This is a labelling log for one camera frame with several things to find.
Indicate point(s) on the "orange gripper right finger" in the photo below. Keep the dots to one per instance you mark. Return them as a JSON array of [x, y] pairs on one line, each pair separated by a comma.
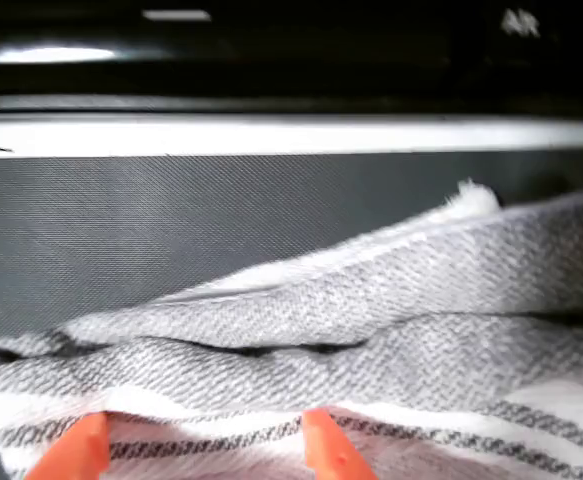
[[331, 450]]

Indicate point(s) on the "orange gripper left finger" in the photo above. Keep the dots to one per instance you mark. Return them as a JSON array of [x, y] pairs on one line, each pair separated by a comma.
[[83, 450]]

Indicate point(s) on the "white striped towel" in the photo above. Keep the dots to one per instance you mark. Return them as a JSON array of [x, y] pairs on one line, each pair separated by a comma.
[[371, 300]]

